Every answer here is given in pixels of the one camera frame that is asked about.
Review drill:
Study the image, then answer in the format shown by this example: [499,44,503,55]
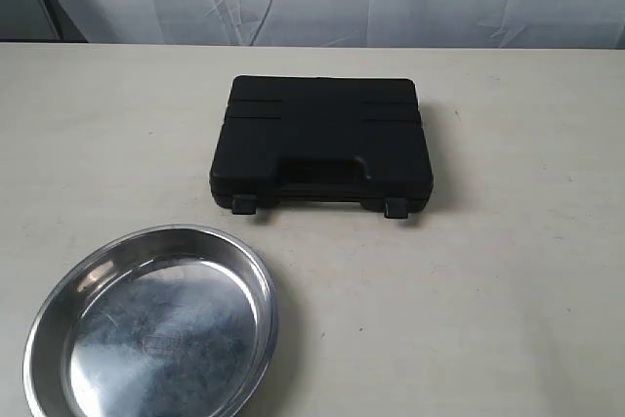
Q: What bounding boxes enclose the black plastic tool case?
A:
[208,75,434,220]

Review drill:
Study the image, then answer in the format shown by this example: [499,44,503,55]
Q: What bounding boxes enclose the round stainless steel tray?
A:
[22,225,278,416]

